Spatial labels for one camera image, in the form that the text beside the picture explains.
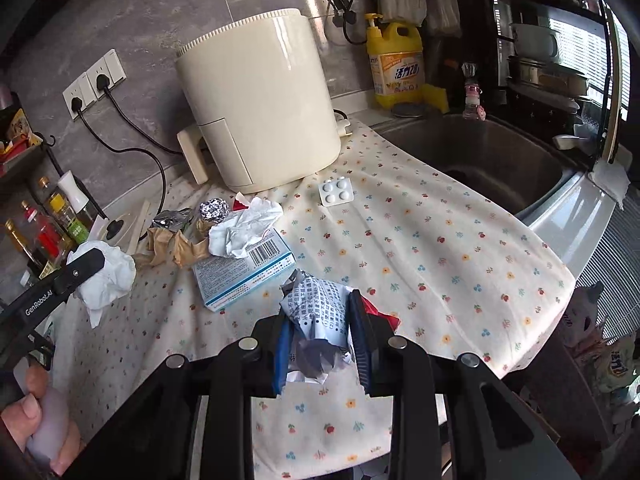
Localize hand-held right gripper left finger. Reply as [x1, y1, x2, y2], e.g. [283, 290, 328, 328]
[65, 314, 301, 480]

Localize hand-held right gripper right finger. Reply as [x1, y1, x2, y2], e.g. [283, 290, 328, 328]
[346, 287, 581, 480]

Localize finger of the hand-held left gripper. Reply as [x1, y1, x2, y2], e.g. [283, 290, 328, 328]
[50, 247, 107, 302]

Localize white tissue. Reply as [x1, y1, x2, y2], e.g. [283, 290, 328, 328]
[67, 241, 137, 328]

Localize printed paper leaflet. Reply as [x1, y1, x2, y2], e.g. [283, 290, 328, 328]
[280, 270, 355, 387]

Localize blue and white medicine box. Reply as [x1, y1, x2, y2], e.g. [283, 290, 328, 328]
[192, 227, 297, 313]

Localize person's left hand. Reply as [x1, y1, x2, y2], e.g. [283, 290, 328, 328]
[0, 364, 87, 477]

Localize green label bottle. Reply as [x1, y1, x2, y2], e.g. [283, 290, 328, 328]
[49, 195, 90, 247]

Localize red label bottle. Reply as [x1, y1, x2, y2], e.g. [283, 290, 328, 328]
[20, 200, 72, 262]

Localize cream cooker base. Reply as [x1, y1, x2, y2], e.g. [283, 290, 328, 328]
[89, 200, 152, 257]

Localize dark gold-capped bottle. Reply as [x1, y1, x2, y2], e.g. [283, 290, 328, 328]
[4, 219, 47, 273]

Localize white-topped oil bottle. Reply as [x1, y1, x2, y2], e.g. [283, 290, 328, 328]
[56, 170, 99, 232]

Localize brown crumpled paper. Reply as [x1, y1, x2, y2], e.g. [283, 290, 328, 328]
[172, 232, 211, 269]
[134, 227, 176, 268]

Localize silver foil wrapper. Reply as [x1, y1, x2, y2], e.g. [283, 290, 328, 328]
[152, 208, 196, 234]

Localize floral printed cloth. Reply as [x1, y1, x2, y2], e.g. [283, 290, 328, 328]
[50, 120, 577, 480]

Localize white crumpled paper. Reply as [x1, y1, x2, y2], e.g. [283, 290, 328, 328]
[208, 197, 284, 259]

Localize crumpled foil ball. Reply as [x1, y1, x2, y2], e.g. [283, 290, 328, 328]
[199, 199, 231, 224]

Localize orange snack packet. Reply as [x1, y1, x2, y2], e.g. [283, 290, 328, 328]
[0, 107, 45, 162]

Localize white pill blister pack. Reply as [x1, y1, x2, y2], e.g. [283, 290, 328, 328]
[318, 178, 354, 207]

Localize steel sink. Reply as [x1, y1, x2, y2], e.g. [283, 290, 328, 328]
[372, 112, 592, 222]

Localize cream air fryer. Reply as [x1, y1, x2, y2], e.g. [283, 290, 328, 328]
[175, 8, 354, 195]

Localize yellow sponge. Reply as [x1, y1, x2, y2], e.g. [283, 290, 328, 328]
[422, 84, 451, 114]

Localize printed plastic bag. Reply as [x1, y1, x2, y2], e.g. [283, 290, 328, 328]
[565, 280, 640, 411]

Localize small pink bottle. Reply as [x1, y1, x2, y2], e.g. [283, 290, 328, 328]
[462, 62, 489, 124]

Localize yellow detergent bottle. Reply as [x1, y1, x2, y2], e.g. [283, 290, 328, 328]
[365, 12, 427, 110]

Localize white ladle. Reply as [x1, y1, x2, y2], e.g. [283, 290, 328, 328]
[552, 134, 592, 152]

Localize white folded cloth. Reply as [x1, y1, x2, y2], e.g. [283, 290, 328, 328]
[589, 161, 632, 209]

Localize metal pan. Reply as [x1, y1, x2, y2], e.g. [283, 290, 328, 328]
[507, 55, 592, 97]

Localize black dish rack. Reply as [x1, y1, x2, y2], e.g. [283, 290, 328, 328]
[486, 0, 617, 128]

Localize window blinds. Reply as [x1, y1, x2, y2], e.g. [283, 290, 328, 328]
[547, 10, 632, 122]

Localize black air fryer power cable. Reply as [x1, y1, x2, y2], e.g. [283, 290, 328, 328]
[72, 97, 183, 157]

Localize black cooker base power cable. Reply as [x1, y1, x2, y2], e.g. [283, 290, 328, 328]
[96, 74, 168, 217]

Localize white wall outlet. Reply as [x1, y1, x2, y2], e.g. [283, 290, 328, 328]
[87, 49, 126, 97]
[62, 72, 99, 121]

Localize hanging black cables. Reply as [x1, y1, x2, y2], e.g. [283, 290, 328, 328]
[312, 0, 375, 47]

